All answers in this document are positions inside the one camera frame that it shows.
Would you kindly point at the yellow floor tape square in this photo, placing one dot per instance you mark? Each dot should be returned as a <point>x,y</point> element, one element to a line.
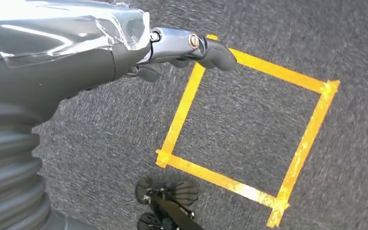
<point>176,120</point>

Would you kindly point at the black robot foot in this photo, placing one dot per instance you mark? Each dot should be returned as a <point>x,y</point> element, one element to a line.
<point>171,216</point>

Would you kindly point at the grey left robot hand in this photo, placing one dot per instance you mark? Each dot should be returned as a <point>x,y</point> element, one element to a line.
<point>44,76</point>

